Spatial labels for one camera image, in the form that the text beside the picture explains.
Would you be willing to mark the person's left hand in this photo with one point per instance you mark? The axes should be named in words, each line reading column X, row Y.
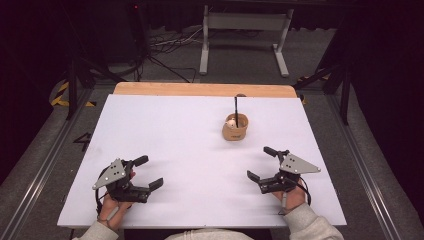
column 111, row 208

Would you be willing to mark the black tripod stand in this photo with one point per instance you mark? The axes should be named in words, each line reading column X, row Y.
column 345, row 93
column 72, row 86

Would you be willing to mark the black pen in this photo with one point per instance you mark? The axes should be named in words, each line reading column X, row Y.
column 236, row 111

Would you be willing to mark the small white item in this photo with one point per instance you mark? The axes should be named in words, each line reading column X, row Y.
column 230, row 124

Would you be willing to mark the wooden pen holder cup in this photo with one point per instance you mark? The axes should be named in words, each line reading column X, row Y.
column 235, row 132

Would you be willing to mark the wooden table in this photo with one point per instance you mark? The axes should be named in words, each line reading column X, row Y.
column 200, row 89

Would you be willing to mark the aluminium floor rail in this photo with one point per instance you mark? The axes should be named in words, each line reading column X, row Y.
column 360, row 160
column 43, row 166

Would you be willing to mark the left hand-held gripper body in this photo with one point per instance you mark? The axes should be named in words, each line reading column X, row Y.
column 115, row 175

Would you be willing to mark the person's torso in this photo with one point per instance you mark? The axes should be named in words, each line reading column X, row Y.
column 208, row 235

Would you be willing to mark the yellow black floor tape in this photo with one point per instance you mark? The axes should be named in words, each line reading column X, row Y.
column 61, row 100
column 303, row 99

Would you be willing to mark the person's right hand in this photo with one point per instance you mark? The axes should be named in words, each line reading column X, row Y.
column 293, row 198

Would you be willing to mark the grey metal stand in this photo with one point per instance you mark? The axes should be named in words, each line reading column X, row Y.
column 246, row 21

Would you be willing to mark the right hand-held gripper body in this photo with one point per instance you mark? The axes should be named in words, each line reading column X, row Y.
column 296, row 165

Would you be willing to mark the white table board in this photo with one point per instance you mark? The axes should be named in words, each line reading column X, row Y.
column 186, row 133

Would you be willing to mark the black equipment with red light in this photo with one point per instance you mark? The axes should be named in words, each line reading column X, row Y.
column 137, row 30

